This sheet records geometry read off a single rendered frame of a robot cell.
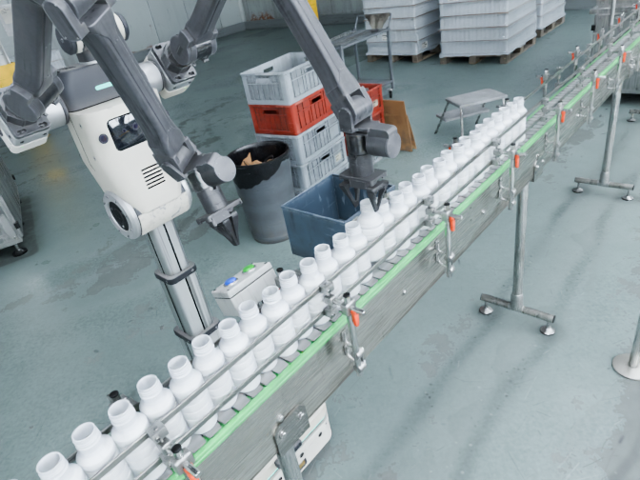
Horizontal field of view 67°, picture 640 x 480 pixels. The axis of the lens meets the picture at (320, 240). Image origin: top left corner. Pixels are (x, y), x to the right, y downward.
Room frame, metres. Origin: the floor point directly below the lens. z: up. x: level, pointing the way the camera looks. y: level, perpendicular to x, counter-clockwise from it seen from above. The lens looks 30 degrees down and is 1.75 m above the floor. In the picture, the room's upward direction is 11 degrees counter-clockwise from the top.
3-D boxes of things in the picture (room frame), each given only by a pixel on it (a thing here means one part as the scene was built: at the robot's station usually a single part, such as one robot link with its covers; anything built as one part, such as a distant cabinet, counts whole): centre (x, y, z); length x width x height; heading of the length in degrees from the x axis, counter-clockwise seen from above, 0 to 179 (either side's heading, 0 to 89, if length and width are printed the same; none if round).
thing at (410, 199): (1.20, -0.26, 1.08); 0.06 x 0.06 x 0.17
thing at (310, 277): (0.91, 0.04, 1.08); 0.06 x 0.06 x 0.17
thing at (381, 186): (1.07, -0.14, 1.22); 0.07 x 0.07 x 0.09; 44
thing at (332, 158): (3.67, -0.01, 0.33); 0.61 x 0.41 x 0.22; 140
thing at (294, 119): (3.67, -0.01, 0.78); 0.61 x 0.41 x 0.22; 141
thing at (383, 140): (1.05, -0.16, 1.39); 0.12 x 0.09 x 0.12; 45
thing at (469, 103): (4.35, -1.60, 0.21); 0.61 x 0.47 x 0.41; 7
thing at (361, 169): (1.08, -0.13, 1.30); 0.10 x 0.07 x 0.07; 44
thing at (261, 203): (3.21, 0.31, 0.32); 0.45 x 0.45 x 0.64
